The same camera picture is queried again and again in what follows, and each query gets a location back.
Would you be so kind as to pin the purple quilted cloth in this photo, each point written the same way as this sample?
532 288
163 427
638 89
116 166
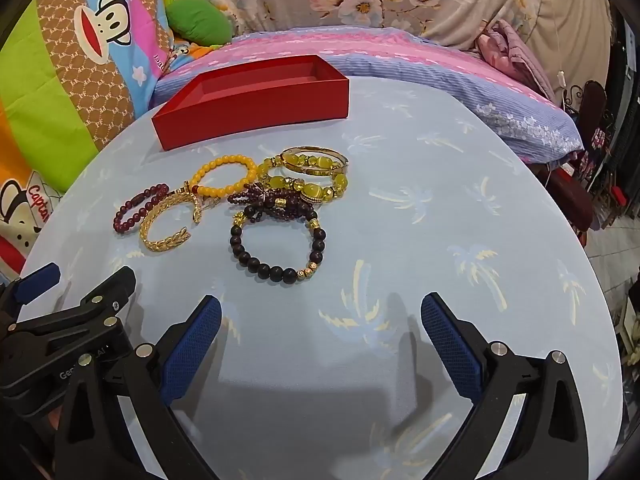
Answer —
515 55

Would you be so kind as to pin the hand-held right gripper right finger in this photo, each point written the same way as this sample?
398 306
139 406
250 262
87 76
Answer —
450 347

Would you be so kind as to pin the colourful cartoon monkey blanket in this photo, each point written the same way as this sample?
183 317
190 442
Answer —
65 85

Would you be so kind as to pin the green cushion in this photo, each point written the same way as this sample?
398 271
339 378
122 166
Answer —
197 22

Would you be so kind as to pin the pink and blue pillow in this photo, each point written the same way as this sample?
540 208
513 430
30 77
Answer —
400 55

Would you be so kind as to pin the red cardboard box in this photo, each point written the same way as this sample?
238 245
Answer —
250 115

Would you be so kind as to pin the dark red chair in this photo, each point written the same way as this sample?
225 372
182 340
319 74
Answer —
575 205

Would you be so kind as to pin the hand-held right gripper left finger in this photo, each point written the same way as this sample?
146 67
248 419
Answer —
192 347

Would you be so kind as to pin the purple bead strand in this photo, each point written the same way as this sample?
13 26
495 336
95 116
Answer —
280 210

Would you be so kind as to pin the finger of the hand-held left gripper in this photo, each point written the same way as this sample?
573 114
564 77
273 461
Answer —
107 292
37 280

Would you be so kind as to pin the thin gold bangle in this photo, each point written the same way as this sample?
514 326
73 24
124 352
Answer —
340 165

